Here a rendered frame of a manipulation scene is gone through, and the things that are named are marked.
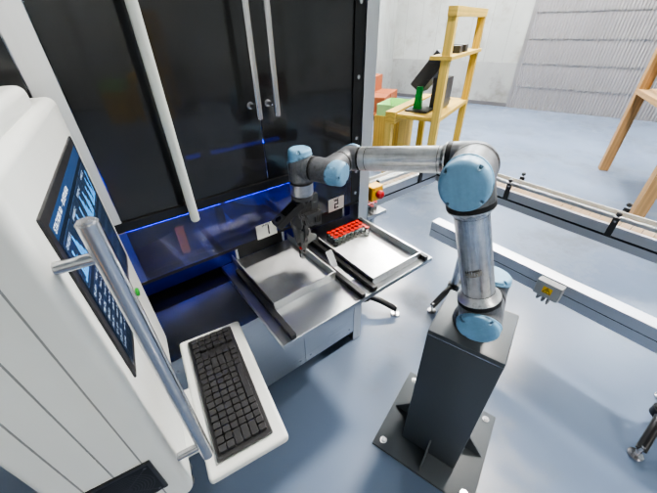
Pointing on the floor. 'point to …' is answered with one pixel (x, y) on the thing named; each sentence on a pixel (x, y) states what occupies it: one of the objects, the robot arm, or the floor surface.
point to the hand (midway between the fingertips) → (300, 246)
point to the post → (367, 121)
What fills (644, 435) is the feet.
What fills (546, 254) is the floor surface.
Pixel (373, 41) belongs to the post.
